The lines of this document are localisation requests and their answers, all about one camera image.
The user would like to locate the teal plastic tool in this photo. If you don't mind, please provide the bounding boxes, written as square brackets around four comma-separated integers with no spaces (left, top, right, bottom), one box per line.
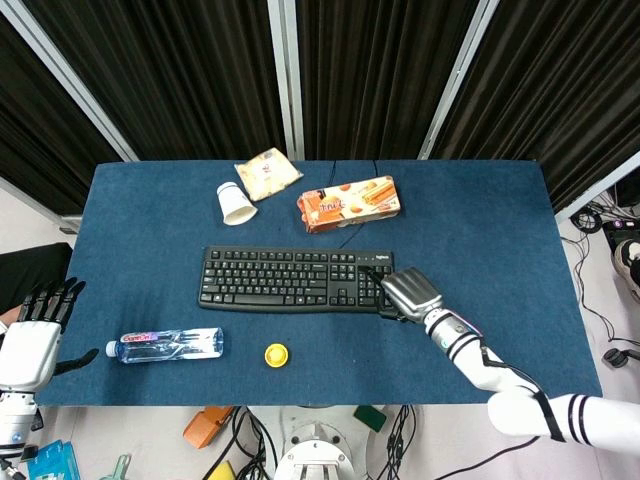
[104,453,133,480]

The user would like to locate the beige snack packet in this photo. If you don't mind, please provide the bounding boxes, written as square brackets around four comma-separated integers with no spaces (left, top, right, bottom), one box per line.
[234,146,305,203]

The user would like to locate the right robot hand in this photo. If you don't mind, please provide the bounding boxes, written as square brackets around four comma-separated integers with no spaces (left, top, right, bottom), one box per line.
[360,266,445,322]

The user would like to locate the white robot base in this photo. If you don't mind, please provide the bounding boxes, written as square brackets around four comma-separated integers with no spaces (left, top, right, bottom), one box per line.
[273,405,370,480]

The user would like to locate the light blue box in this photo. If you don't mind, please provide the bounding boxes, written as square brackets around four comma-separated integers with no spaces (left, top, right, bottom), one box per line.
[27,439,81,480]

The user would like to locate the white paper cup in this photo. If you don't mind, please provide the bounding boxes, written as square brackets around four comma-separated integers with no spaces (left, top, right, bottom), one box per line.
[216,181,259,227]

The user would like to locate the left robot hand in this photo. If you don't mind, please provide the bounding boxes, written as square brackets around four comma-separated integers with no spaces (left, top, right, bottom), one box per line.
[0,277,100,392]

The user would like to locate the black Logitech keyboard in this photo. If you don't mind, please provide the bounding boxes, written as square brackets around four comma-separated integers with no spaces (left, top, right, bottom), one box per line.
[198,245,396,315]

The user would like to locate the green block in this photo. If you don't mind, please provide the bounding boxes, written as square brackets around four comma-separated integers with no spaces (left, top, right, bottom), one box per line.
[353,405,388,432]

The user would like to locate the black and white sneaker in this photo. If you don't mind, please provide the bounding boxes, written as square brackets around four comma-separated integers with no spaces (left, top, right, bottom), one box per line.
[612,238,640,289]

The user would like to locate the blue felt table mat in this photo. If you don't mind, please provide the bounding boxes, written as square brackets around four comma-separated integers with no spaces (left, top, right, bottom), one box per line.
[35,159,603,407]

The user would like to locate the black fabric object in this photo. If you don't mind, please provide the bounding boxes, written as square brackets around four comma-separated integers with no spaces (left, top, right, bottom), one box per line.
[0,242,75,314]

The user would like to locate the grey metal frame post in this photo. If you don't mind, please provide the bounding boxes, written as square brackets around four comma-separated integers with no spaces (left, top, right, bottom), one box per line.
[266,0,306,161]
[0,0,140,163]
[417,0,510,161]

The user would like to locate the small yellow round cap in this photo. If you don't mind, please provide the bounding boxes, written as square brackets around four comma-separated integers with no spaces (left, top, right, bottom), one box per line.
[264,342,290,369]

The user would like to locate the clear plastic water bottle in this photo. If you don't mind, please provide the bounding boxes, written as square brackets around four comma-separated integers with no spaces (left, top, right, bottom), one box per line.
[105,327,225,365]

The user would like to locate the orange wafer biscuit box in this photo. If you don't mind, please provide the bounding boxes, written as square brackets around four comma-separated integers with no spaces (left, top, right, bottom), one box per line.
[296,175,403,235]

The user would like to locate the black floor cables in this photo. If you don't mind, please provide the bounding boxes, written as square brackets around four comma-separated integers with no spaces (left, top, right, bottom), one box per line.
[562,199,640,351]

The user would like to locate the black curtain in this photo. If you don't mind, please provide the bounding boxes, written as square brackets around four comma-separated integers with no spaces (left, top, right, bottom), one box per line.
[0,0,640,216]

